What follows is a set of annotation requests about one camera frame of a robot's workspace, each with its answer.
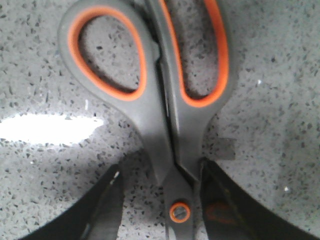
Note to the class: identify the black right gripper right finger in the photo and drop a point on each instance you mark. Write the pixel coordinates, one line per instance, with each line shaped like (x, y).
(230, 213)

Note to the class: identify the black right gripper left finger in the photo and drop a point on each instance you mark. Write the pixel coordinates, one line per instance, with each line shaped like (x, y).
(96, 216)

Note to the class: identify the grey orange handled scissors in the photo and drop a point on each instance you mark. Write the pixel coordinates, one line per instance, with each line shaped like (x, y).
(171, 123)

